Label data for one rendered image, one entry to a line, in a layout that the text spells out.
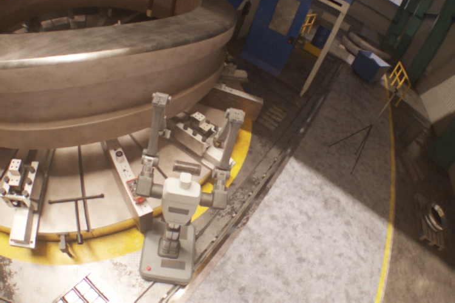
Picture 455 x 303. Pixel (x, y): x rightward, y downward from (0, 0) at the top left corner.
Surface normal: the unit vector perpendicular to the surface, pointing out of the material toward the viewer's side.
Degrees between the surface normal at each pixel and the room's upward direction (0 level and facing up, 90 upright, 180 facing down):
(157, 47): 45
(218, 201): 30
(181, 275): 0
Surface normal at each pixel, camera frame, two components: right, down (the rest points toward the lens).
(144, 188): 0.24, -0.28
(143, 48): 0.65, -0.05
